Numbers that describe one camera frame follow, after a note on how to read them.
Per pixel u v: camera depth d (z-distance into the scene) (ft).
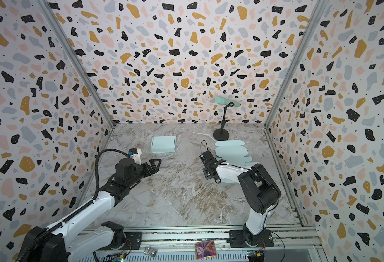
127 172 2.03
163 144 3.51
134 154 2.41
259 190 1.59
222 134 3.80
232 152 3.61
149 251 2.30
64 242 1.33
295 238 2.52
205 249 2.30
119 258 2.30
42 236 1.27
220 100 2.90
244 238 2.21
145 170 2.39
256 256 2.35
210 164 2.48
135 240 2.40
